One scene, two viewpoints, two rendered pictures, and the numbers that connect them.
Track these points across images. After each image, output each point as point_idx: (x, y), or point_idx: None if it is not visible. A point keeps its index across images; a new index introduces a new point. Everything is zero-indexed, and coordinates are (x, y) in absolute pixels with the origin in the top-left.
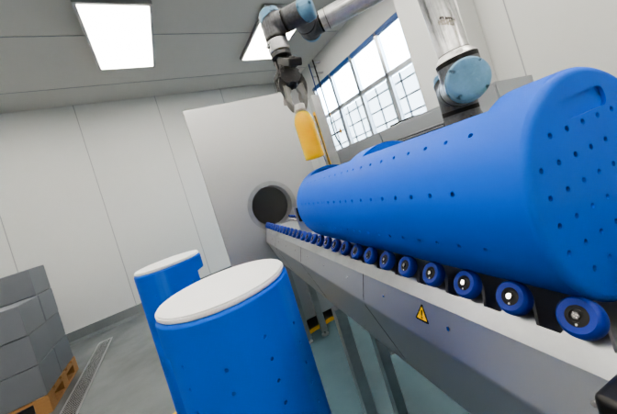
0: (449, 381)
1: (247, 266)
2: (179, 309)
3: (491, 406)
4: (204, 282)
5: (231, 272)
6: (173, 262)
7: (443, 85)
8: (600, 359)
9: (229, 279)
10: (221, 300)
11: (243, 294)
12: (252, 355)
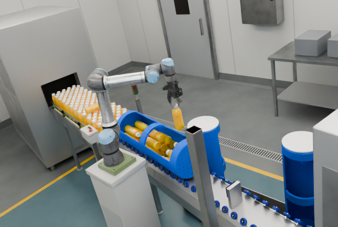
0: None
1: (202, 129)
2: (204, 117)
3: None
4: (213, 124)
5: (206, 127)
6: (282, 138)
7: (118, 128)
8: None
9: (201, 124)
10: (194, 119)
11: (190, 121)
12: None
